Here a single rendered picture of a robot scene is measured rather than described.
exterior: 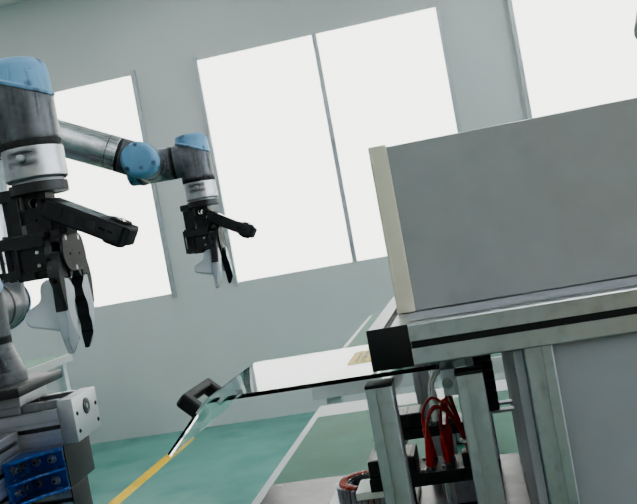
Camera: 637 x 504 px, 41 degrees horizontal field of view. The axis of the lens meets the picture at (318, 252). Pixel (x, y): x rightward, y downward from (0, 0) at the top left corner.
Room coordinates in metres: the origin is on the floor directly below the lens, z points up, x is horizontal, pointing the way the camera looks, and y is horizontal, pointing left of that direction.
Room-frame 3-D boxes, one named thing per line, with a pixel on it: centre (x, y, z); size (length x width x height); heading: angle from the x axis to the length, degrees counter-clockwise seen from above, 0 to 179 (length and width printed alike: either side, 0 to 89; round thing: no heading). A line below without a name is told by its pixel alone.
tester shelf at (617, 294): (1.21, -0.31, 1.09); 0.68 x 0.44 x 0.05; 170
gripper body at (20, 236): (1.05, 0.33, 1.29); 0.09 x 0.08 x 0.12; 84
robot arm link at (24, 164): (1.05, 0.33, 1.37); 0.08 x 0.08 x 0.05
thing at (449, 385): (1.24, -0.17, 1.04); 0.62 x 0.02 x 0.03; 170
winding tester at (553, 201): (1.20, -0.31, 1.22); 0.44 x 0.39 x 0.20; 170
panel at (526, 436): (1.22, -0.25, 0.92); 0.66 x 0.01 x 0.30; 170
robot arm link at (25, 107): (1.05, 0.33, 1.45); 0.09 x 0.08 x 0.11; 77
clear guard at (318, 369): (1.07, 0.03, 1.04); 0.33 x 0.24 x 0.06; 80
